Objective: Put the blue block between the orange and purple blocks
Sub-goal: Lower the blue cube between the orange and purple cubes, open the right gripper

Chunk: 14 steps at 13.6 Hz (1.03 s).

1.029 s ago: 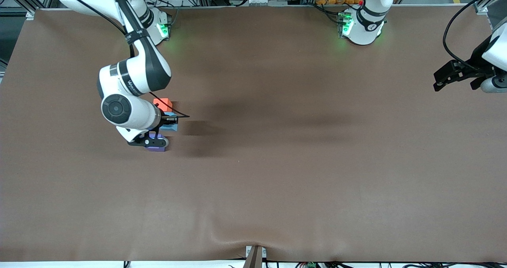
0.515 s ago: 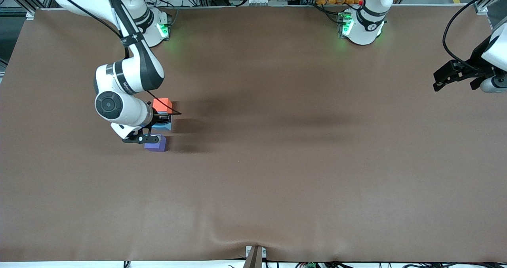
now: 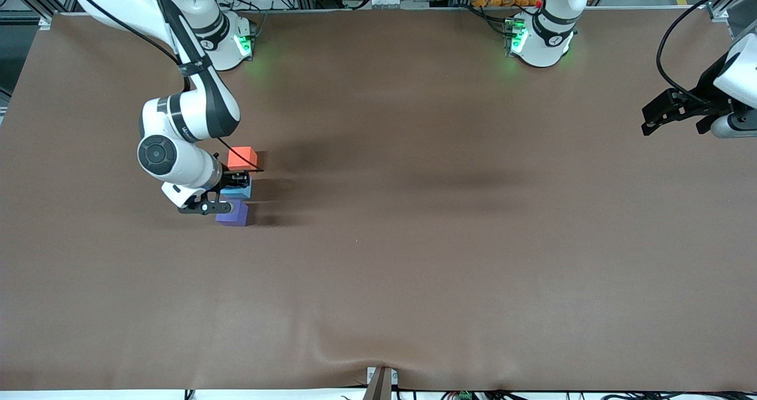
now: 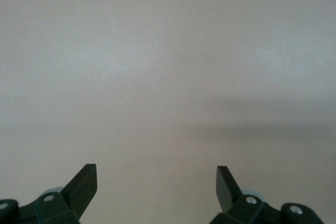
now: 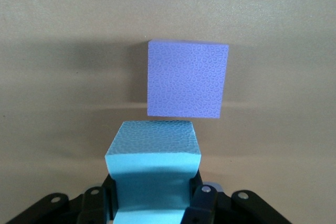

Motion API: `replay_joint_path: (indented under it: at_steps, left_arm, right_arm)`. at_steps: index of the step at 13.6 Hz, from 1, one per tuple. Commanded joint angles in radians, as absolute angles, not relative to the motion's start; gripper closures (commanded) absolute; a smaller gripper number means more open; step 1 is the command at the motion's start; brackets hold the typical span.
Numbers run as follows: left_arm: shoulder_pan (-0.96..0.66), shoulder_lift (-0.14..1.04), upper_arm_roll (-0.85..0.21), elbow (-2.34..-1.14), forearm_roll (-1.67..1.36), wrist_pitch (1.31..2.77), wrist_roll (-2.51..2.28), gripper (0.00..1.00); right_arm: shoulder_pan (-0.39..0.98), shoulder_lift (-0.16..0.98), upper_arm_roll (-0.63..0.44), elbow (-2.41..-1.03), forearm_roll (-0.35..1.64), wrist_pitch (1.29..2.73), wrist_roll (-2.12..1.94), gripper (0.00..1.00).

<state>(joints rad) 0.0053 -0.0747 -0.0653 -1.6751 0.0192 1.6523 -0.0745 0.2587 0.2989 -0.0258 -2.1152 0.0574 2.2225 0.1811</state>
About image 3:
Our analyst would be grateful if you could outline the blue foam block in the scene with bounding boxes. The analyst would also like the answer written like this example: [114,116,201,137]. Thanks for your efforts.
[220,178,253,201]

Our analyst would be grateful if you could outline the orange foam block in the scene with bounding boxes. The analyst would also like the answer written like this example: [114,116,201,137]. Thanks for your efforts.
[228,147,258,173]

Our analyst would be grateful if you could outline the purple foam block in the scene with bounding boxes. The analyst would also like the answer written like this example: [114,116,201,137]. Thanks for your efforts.
[215,201,249,227]

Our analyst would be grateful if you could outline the white terminal block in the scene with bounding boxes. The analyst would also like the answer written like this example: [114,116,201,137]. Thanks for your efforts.
[345,0,415,10]

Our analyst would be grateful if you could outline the brown table cover sheet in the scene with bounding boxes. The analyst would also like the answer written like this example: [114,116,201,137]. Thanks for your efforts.
[0,7,757,392]

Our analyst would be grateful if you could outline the black right camera bracket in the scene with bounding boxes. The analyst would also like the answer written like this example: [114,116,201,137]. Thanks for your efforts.
[178,192,235,216]

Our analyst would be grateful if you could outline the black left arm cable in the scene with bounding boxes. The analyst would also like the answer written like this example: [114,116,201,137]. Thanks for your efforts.
[655,0,757,95]

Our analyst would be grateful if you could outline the aluminium frame profile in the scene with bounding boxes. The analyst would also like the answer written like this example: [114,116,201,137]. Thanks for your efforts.
[0,0,77,31]
[707,0,757,37]

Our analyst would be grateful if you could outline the brown mount post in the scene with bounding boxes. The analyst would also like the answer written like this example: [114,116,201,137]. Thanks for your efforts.
[364,366,398,400]

